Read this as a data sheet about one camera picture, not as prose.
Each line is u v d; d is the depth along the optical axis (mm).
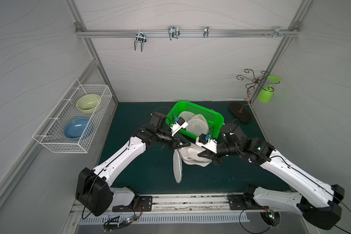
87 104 730
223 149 555
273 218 713
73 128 642
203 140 535
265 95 934
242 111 1118
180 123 637
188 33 783
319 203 388
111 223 690
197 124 1040
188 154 655
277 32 764
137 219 695
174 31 765
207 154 570
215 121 1036
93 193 390
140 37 783
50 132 576
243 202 654
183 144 675
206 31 788
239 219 648
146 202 733
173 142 615
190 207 733
